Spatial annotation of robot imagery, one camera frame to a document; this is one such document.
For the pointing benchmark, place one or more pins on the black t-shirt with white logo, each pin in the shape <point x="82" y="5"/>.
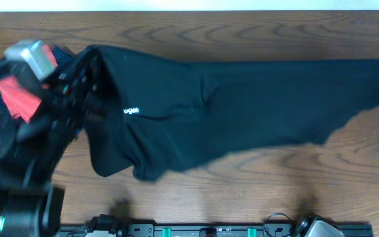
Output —
<point x="165" y="115"/>

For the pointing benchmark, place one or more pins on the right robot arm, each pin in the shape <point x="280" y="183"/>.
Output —
<point x="315" y="226"/>

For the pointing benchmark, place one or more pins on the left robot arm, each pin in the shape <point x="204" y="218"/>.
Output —
<point x="30" y="151"/>

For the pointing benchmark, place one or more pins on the folded navy blue t-shirt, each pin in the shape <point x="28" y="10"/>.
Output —
<point x="61" y="54"/>

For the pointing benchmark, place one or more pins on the folded red t-shirt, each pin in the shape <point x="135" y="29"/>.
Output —
<point x="25" y="78"/>

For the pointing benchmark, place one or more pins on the black mounting rail base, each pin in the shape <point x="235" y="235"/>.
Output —
<point x="150" y="230"/>

